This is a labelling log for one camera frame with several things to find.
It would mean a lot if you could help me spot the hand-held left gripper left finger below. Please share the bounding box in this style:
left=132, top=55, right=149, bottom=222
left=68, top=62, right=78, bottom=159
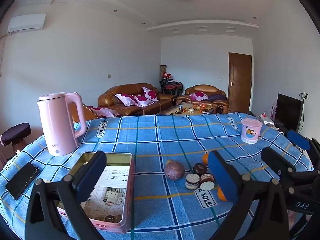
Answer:
left=24, top=151, right=107, bottom=240

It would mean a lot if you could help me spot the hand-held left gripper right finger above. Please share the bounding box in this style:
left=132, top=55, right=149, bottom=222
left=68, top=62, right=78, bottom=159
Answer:
left=207, top=151, right=290, bottom=240

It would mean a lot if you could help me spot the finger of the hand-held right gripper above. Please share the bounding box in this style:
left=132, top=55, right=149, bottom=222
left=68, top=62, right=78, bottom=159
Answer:
left=287, top=129, right=320, bottom=163
left=261, top=147, right=320, bottom=193

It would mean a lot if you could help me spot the white-topped round cake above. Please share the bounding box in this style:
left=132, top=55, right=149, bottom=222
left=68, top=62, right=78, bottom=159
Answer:
left=185, top=173, right=201, bottom=190
left=199, top=174, right=215, bottom=191

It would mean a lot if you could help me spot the pink tin box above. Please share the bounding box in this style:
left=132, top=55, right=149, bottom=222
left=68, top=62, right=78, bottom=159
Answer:
left=56, top=152, right=133, bottom=233

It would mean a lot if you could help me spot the purple passion fruit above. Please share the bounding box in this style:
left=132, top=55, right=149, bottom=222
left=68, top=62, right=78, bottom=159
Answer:
left=164, top=160, right=185, bottom=180

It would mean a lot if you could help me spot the printed paper sheet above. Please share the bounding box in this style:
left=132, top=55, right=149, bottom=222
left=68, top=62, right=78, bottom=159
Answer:
left=84, top=165, right=131, bottom=224

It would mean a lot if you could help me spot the black television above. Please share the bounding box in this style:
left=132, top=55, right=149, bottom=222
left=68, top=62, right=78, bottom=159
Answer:
left=274, top=93, right=302, bottom=132

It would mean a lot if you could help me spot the pink cartoon cup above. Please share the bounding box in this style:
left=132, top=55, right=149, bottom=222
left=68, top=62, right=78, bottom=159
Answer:
left=241, top=118, right=263, bottom=145

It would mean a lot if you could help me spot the pink electric kettle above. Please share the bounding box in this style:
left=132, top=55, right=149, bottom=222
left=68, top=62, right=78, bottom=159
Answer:
left=37, top=92, right=87, bottom=156

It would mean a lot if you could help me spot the black smartphone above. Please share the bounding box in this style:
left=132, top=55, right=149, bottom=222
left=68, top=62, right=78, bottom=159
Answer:
left=5, top=162, right=40, bottom=200

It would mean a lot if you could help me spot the blue plaid tablecloth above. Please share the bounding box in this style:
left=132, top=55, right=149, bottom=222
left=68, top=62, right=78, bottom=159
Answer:
left=0, top=114, right=314, bottom=240

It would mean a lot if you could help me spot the purple blanket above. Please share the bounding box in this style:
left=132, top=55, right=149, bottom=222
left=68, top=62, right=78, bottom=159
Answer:
left=206, top=94, right=227, bottom=102

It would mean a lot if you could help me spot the wooden door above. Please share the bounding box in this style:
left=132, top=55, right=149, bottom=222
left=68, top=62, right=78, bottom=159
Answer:
left=228, top=52, right=252, bottom=113

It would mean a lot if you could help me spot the floral pillow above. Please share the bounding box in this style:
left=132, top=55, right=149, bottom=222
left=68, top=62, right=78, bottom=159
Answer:
left=134, top=95, right=155, bottom=108
left=189, top=92, right=209, bottom=100
left=114, top=93, right=138, bottom=107
left=142, top=86, right=158, bottom=102

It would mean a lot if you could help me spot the wooden coffee table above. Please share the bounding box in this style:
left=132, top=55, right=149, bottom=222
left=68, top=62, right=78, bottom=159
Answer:
left=159, top=102, right=218, bottom=116

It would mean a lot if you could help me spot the dark round stool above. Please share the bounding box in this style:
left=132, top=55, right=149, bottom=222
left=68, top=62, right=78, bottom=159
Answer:
left=0, top=123, right=32, bottom=153

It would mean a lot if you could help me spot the brown leather sofa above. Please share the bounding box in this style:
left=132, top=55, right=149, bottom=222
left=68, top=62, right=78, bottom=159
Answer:
left=97, top=83, right=177, bottom=117

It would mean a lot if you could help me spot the stack of dark chairs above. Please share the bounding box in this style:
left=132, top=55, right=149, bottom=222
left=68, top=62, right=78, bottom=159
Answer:
left=159, top=77, right=184, bottom=97

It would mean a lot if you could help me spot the white air conditioner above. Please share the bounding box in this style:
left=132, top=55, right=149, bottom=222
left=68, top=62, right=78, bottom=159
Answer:
left=7, top=14, right=47, bottom=34

